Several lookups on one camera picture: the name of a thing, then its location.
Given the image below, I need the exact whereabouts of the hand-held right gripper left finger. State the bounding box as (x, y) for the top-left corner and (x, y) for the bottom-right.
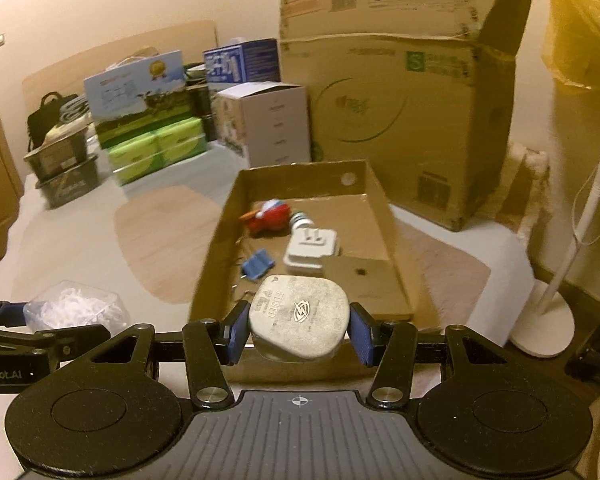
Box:
(87, 300), (252, 411)

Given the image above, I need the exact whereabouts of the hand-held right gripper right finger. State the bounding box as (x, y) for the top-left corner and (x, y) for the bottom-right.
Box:
(349, 302), (512, 411)

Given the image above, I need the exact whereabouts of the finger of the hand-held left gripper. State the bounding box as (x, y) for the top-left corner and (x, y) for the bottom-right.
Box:
(0, 323), (112, 362)
(0, 300), (31, 332)

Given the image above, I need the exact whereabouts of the clear bag of floss picks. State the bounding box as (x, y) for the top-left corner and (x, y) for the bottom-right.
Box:
(22, 279), (131, 334)

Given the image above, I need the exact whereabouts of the brown card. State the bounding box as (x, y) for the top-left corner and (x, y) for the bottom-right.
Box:
(322, 254), (414, 319)

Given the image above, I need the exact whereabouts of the beige fused plug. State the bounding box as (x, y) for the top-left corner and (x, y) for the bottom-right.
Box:
(248, 273), (352, 362)

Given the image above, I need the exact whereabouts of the blue binder clip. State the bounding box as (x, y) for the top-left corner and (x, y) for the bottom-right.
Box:
(239, 249), (284, 281)

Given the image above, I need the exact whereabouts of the shallow cardboard tray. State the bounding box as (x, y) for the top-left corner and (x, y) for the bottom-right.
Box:
(187, 159), (416, 347)

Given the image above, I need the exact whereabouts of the white power adapter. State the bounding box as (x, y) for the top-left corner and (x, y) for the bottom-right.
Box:
(282, 226), (340, 276)

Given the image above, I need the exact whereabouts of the blue cat figurine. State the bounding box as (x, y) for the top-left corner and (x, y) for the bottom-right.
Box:
(239, 198), (296, 236)

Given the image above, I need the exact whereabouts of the black food container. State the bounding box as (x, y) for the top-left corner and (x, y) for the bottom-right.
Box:
(34, 154), (101, 210)
(23, 127), (91, 181)

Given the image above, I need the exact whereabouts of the green tissue pack bundle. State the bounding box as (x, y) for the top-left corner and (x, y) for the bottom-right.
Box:
(107, 117), (209, 186)

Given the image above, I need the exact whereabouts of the black bag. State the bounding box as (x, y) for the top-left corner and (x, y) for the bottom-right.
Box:
(26, 92), (80, 154)

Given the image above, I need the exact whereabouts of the white product box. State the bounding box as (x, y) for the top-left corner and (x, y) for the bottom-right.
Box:
(214, 81), (311, 169)

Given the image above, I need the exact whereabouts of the grey folded cloth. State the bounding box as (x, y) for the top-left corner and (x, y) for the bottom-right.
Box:
(55, 97), (89, 126)

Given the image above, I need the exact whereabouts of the large brown cardboard box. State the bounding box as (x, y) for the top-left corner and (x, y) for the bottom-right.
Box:
(278, 0), (534, 234)

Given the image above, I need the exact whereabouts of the light blue cow milk box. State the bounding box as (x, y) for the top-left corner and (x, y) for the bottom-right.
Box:
(83, 51), (186, 150)

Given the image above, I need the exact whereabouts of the dark blue milk carton box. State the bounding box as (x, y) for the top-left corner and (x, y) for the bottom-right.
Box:
(202, 37), (281, 96)

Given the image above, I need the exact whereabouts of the wooden headboard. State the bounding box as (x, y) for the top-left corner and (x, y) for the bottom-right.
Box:
(22, 20), (219, 111)

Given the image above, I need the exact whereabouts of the yellow plastic bag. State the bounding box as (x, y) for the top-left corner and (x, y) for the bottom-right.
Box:
(537, 0), (600, 92)

